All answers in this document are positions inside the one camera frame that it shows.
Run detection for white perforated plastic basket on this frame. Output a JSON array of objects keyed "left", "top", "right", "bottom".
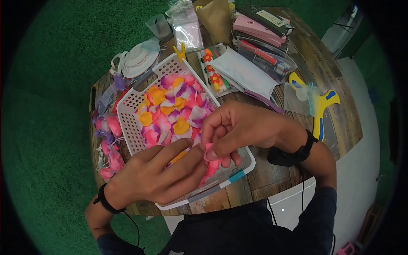
[{"left": 116, "top": 52, "right": 256, "bottom": 211}]

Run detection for pink flat box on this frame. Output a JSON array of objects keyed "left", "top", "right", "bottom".
[{"left": 232, "top": 14, "right": 288, "bottom": 48}]

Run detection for empty clear organza pouch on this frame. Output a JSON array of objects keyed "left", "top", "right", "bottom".
[{"left": 283, "top": 82, "right": 320, "bottom": 116}]

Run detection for person's left hand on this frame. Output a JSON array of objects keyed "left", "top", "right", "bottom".
[{"left": 103, "top": 138, "right": 209, "bottom": 210}]

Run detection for flower sticker packet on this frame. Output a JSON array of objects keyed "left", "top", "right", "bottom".
[{"left": 196, "top": 43, "right": 240, "bottom": 98}]

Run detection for person's right fingers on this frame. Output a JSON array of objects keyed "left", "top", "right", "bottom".
[{"left": 200, "top": 105, "right": 243, "bottom": 168}]

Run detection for black flat box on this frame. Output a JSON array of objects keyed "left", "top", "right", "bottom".
[{"left": 236, "top": 4, "right": 293, "bottom": 37}]

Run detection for person's body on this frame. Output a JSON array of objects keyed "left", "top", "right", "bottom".
[{"left": 96, "top": 186, "right": 338, "bottom": 255}]

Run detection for single pink fabric petal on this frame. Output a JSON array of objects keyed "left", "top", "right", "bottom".
[{"left": 202, "top": 142, "right": 224, "bottom": 174}]

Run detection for clear case of markers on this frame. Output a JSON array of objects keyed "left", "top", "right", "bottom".
[{"left": 236, "top": 36, "right": 298, "bottom": 85}]

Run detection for grey translucent plastic cup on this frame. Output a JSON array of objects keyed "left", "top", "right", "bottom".
[{"left": 145, "top": 14, "right": 174, "bottom": 43}]

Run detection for person's left fingers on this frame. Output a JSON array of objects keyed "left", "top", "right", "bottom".
[{"left": 140, "top": 138, "right": 209, "bottom": 196}]

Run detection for red flat packet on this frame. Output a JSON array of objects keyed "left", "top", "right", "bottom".
[{"left": 111, "top": 87, "right": 132, "bottom": 114}]

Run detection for yellow clothespin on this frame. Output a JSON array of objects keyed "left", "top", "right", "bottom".
[{"left": 173, "top": 43, "right": 187, "bottom": 63}]

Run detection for empty purple organza pouches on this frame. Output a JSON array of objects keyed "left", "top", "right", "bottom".
[{"left": 94, "top": 72, "right": 128, "bottom": 116}]

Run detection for yellow and blue boomerang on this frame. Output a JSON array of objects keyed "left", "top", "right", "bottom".
[{"left": 288, "top": 72, "right": 341, "bottom": 143}]

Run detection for person's right thumb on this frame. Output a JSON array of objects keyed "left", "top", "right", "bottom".
[{"left": 204, "top": 140, "right": 235, "bottom": 162}]

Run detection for stack of clear plastic bags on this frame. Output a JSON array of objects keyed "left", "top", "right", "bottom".
[{"left": 165, "top": 0, "right": 205, "bottom": 53}]

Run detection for pink petal-filled organza pouch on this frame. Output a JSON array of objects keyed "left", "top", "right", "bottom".
[
  {"left": 93, "top": 115, "right": 123, "bottom": 138},
  {"left": 108, "top": 151, "right": 126, "bottom": 173},
  {"left": 98, "top": 166, "right": 115, "bottom": 183},
  {"left": 100, "top": 139, "right": 120, "bottom": 156}
]

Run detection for brown paper bag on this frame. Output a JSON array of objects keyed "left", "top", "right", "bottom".
[{"left": 194, "top": 0, "right": 237, "bottom": 46}]

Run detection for white fabric pouch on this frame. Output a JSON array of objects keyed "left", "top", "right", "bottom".
[{"left": 209, "top": 47, "right": 279, "bottom": 100}]

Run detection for person's right hand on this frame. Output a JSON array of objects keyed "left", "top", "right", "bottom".
[{"left": 200, "top": 100, "right": 308, "bottom": 168}]

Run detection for purple strip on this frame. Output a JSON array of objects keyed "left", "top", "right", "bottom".
[{"left": 244, "top": 89, "right": 285, "bottom": 115}]

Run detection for pile of colourful fabric petals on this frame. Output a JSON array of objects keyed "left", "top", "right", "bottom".
[{"left": 136, "top": 73, "right": 224, "bottom": 187}]

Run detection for white ribbon roll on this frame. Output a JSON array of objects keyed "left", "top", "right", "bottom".
[{"left": 110, "top": 41, "right": 162, "bottom": 79}]

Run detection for black wrist band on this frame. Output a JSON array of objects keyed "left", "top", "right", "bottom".
[
  {"left": 267, "top": 129, "right": 319, "bottom": 167},
  {"left": 93, "top": 183, "right": 127, "bottom": 215}
]

